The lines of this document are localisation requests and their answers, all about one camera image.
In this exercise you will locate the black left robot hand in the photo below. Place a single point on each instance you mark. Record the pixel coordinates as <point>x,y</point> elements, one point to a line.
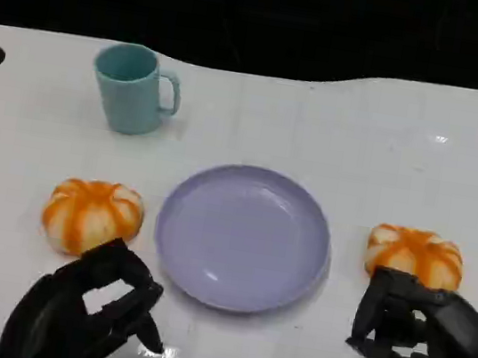
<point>52,313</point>

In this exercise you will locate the orange and white bread roll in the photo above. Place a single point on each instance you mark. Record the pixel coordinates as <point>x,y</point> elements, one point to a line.
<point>90,213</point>
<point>417,253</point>

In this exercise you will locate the lilac plate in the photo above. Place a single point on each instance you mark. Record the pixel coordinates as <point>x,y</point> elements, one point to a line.
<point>243,238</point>

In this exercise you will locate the pale green mug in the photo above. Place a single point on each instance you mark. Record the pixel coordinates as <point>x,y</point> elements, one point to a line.
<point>131,102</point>

